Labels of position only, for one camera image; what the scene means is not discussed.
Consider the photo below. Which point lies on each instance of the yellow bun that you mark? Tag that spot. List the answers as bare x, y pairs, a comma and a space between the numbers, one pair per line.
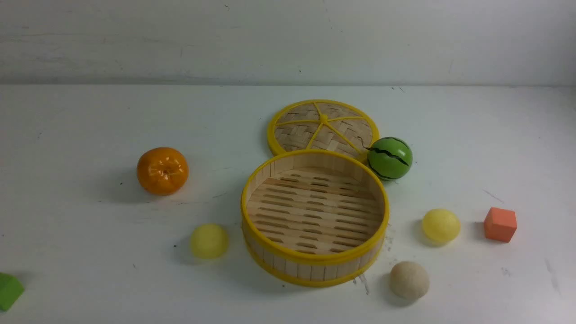
209, 241
441, 226

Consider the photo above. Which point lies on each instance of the beige bun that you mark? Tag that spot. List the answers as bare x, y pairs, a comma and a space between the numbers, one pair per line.
409, 280

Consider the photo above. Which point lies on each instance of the woven bamboo steamer lid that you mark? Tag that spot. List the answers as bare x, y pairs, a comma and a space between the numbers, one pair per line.
324, 125

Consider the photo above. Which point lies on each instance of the bamboo steamer tray yellow rim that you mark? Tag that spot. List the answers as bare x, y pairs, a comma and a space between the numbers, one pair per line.
314, 218

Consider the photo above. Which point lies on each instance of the green toy watermelon ball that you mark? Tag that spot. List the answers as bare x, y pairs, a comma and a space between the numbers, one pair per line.
390, 158

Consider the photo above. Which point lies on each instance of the orange toy tangerine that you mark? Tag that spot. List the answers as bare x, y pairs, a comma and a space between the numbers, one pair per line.
162, 171

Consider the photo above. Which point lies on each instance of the orange cube block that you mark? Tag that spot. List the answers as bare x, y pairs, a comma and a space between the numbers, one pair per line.
500, 224

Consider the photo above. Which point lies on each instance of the green block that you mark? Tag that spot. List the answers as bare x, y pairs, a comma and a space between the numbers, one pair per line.
10, 290

